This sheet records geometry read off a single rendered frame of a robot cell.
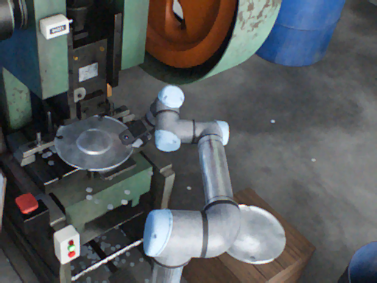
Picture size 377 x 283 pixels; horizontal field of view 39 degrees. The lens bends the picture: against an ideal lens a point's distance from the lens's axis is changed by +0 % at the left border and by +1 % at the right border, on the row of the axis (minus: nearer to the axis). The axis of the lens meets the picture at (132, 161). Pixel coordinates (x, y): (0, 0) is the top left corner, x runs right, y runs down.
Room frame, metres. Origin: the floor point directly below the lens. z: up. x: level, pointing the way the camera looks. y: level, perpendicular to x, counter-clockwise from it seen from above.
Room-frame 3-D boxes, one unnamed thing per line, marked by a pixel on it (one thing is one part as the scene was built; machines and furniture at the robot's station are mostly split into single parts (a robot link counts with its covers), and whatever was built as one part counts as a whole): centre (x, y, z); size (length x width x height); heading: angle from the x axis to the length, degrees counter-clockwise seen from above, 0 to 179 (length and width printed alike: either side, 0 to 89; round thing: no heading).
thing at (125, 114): (1.58, 0.09, 0.76); 0.17 x 0.06 x 0.10; 129
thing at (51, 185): (1.47, 0.22, 0.67); 0.45 x 0.30 x 0.06; 129
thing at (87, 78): (1.44, 0.20, 1.04); 0.17 x 0.15 x 0.30; 39
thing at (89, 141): (1.37, 0.15, 0.78); 0.29 x 0.29 x 0.01
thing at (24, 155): (1.37, 0.36, 0.76); 0.17 x 0.06 x 0.10; 129
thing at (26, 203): (1.08, 0.34, 0.72); 0.07 x 0.06 x 0.08; 39
